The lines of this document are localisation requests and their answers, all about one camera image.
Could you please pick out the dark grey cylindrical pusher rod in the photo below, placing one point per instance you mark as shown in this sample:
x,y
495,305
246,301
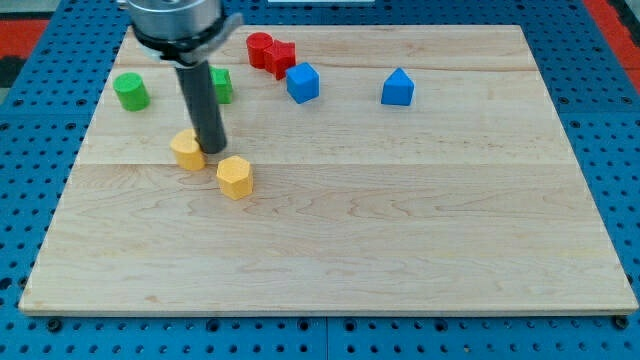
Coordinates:
x,y
201,101

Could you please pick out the yellow hexagon block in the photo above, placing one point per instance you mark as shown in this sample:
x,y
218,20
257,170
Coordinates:
x,y
235,177

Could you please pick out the yellow heart block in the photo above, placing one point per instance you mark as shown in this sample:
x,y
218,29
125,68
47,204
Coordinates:
x,y
186,150

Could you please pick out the green star block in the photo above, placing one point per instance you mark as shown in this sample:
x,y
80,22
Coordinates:
x,y
222,84

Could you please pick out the green cylinder block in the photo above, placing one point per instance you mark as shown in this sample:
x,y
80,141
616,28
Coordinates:
x,y
131,91

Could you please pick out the red cylinder block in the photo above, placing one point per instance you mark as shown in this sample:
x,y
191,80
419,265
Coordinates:
x,y
256,44

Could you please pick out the red star block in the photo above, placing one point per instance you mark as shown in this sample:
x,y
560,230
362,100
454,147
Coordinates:
x,y
279,57

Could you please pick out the blue cube block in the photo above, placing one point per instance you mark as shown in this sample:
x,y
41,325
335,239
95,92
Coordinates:
x,y
302,82

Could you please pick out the blue triangular prism block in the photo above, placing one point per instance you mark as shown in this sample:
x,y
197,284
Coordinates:
x,y
398,89

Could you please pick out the light wooden board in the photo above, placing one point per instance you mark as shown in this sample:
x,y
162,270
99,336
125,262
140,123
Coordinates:
x,y
468,202

